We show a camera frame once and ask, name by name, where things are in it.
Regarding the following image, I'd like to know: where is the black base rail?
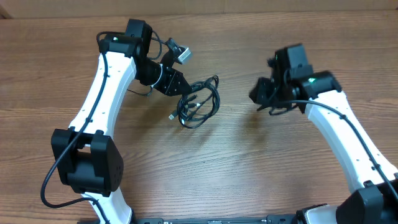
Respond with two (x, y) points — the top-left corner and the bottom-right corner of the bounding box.
(131, 214), (302, 224)

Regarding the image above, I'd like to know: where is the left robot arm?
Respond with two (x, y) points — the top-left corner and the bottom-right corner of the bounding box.
(50, 19), (192, 223)

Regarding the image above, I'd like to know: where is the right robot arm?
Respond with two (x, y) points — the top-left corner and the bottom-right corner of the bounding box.
(249, 44), (397, 224)

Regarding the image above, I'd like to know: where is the black usb cable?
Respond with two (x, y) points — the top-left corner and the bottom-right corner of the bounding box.
(168, 75), (221, 129)

